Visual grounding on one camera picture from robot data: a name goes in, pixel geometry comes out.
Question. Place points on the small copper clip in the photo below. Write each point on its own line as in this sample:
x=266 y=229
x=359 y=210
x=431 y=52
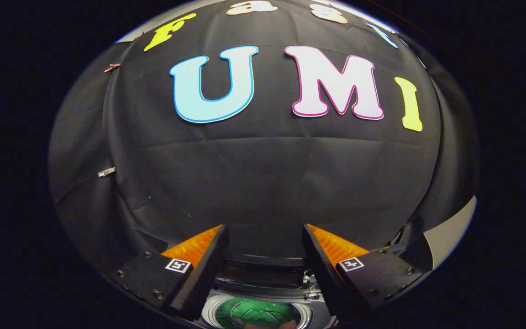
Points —
x=112 y=67

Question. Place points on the dark washing machine lid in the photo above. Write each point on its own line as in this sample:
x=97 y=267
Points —
x=263 y=274

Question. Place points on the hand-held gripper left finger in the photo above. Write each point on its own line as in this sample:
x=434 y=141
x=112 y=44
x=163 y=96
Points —
x=203 y=278

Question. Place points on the small silver clip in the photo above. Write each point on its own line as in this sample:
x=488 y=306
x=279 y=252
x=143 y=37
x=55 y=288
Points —
x=106 y=172

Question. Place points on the dark grey washing machine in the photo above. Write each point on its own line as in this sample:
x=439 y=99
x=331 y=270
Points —
x=309 y=314

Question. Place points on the green polo shirt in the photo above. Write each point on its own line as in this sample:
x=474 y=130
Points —
x=254 y=313

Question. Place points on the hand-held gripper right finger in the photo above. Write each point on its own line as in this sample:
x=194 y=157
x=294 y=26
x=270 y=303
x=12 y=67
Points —
x=324 y=274

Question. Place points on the black backdrop cloth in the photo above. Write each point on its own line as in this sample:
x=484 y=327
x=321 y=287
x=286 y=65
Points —
x=263 y=183

